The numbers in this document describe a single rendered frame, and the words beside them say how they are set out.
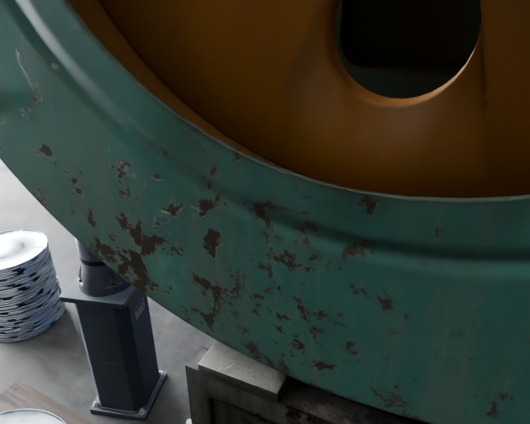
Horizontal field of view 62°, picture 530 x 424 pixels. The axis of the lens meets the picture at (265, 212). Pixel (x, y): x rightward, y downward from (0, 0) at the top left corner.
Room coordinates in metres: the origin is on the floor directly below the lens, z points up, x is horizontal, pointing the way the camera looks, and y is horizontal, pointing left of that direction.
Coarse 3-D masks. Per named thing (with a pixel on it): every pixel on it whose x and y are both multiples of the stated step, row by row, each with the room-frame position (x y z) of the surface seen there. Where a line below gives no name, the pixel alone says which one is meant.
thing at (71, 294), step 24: (72, 288) 0.96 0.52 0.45; (96, 312) 0.92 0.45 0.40; (120, 312) 0.92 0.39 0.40; (144, 312) 1.01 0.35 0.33; (96, 336) 0.92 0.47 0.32; (120, 336) 0.91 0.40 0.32; (144, 336) 0.99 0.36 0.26; (96, 360) 0.92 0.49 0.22; (120, 360) 0.91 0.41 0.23; (144, 360) 0.96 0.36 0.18; (96, 384) 0.93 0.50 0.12; (120, 384) 0.91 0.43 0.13; (144, 384) 0.94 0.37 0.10; (96, 408) 0.93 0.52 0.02; (120, 408) 0.92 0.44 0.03; (144, 408) 0.92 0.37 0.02
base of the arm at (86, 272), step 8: (80, 264) 0.97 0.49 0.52; (88, 264) 0.94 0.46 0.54; (96, 264) 0.94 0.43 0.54; (104, 264) 0.95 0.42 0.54; (80, 272) 0.97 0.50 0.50; (88, 272) 0.94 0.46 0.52; (96, 272) 0.94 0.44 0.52; (104, 272) 0.94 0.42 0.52; (112, 272) 0.95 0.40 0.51; (80, 280) 0.97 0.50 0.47; (88, 280) 0.94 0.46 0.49; (96, 280) 0.93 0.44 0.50; (104, 280) 0.93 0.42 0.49; (112, 280) 0.95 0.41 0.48; (120, 280) 0.95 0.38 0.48; (80, 288) 0.95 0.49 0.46; (88, 288) 0.93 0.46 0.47; (96, 288) 0.93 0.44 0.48; (104, 288) 0.93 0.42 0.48; (112, 288) 0.93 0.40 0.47; (120, 288) 0.95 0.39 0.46; (96, 296) 0.92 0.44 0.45
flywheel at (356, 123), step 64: (128, 0) 0.37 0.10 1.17; (192, 0) 0.35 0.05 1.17; (256, 0) 0.32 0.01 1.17; (320, 0) 0.30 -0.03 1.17; (512, 0) 0.26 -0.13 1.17; (128, 64) 0.36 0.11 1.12; (192, 64) 0.35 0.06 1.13; (256, 64) 0.32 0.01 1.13; (320, 64) 0.30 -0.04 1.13; (512, 64) 0.26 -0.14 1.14; (256, 128) 0.32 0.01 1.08; (320, 128) 0.30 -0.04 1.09; (384, 128) 0.28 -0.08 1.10; (448, 128) 0.27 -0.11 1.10; (512, 128) 0.25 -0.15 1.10; (384, 192) 0.28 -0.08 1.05; (448, 192) 0.26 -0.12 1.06; (512, 192) 0.25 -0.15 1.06
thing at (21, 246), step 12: (0, 240) 1.44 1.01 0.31; (12, 240) 1.44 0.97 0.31; (24, 240) 1.44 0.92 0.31; (36, 240) 1.44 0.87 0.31; (0, 252) 1.34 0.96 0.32; (12, 252) 1.34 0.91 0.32; (24, 252) 1.35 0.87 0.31; (36, 252) 1.35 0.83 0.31; (0, 264) 1.27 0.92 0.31; (12, 264) 1.27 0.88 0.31
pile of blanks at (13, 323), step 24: (24, 264) 1.28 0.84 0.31; (48, 264) 1.37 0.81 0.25; (0, 288) 1.23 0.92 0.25; (24, 288) 1.27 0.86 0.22; (48, 288) 1.34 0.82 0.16; (0, 312) 1.22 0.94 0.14; (24, 312) 1.25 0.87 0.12; (48, 312) 1.31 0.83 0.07; (0, 336) 1.22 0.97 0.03; (24, 336) 1.24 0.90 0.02
